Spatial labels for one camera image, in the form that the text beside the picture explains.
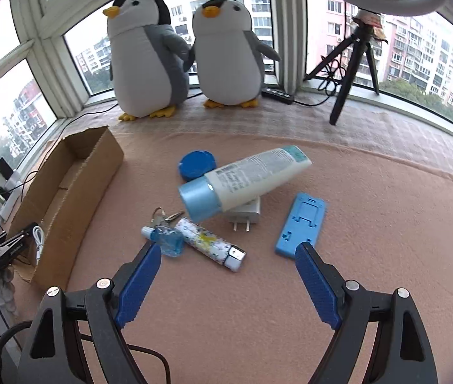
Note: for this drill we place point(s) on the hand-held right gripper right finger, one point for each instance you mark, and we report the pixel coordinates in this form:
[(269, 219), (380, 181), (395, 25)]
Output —
[(316, 284)]

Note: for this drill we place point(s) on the white lotion tube blue cap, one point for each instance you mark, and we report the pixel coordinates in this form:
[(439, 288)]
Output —
[(250, 176)]

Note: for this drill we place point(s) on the blue phone stand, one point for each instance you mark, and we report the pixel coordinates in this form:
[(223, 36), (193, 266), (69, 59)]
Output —
[(302, 224)]

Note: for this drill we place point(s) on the brown cardboard box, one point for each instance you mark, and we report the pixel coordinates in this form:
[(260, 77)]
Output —
[(90, 168)]

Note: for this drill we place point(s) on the black power bank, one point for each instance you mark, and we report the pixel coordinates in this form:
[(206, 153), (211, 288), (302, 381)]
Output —
[(3, 165)]

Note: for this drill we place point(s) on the blue round lid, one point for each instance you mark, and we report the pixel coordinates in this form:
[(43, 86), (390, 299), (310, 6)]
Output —
[(194, 164)]

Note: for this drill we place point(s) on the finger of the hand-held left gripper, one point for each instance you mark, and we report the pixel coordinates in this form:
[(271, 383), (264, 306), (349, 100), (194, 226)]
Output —
[(14, 232), (10, 252)]

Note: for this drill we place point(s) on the small blue liquid bottle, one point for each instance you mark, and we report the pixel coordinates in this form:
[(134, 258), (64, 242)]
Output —
[(170, 242)]

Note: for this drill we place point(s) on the white window frame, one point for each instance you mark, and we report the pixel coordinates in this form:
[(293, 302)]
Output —
[(286, 28)]

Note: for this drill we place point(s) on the large penguin plush toy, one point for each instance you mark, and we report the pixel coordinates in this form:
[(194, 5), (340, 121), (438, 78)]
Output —
[(142, 68)]

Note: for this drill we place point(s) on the metal keys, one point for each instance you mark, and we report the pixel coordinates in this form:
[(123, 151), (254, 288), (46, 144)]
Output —
[(172, 216)]

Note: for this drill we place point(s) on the checked sill cloth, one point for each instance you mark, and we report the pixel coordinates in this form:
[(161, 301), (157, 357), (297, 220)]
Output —
[(370, 136)]

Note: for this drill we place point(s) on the white charger plug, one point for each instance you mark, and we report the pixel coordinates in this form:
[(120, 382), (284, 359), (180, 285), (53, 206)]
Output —
[(246, 214)]

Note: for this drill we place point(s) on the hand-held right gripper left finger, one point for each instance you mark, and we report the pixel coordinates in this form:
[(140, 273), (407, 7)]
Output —
[(138, 284)]

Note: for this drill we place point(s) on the small penguin plush toy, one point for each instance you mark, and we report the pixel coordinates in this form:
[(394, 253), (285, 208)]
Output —
[(230, 60)]

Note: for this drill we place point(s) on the white power strip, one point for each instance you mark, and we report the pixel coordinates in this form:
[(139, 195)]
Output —
[(8, 204)]

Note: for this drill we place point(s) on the black tripod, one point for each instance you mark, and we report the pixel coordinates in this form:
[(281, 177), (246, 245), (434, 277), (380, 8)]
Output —
[(340, 96)]

